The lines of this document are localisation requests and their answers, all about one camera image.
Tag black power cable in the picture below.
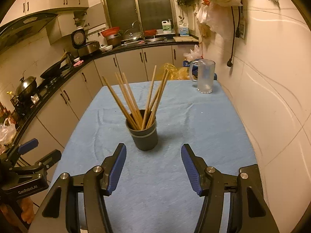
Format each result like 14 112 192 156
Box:
226 6 244 68

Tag red bowl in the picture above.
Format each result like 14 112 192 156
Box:
101 26 120 37

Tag sink faucet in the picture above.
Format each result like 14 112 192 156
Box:
131 20 146 42

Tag range hood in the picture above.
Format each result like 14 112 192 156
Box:
1 12 57 52

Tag white detergent bottle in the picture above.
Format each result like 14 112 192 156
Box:
161 19 172 34

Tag yellow plastic bag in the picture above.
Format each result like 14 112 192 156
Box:
155 63 190 81

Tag blue towel table cover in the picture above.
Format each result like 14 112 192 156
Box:
52 81 257 232

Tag glass pot lid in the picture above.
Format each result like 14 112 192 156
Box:
123 28 141 42

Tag steel pot with lid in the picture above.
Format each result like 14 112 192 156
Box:
15 76 37 99

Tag wooden chopstick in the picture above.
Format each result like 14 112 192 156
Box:
115 73 141 130
121 73 143 129
102 76 138 128
147 73 168 128
141 65 156 130
149 70 168 112

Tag hanging plastic bags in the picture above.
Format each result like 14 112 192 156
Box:
195 0 242 40

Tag clear glass mug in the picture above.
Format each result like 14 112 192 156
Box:
189 59 216 94

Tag left hand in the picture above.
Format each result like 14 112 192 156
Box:
1 197 35 232

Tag kitchen base cabinets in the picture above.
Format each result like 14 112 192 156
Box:
14 42 194 165

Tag white plastic bag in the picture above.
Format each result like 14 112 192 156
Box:
0 118 16 146

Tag rice cooker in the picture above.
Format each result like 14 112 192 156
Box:
71 28 100 57

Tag black utensil holder cup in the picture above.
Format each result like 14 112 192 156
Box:
125 119 158 151

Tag kitchen window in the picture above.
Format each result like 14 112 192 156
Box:
103 0 175 31

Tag black wok pan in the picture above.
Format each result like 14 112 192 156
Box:
40 52 70 79

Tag wooden cutting board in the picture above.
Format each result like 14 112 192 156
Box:
173 36 198 43

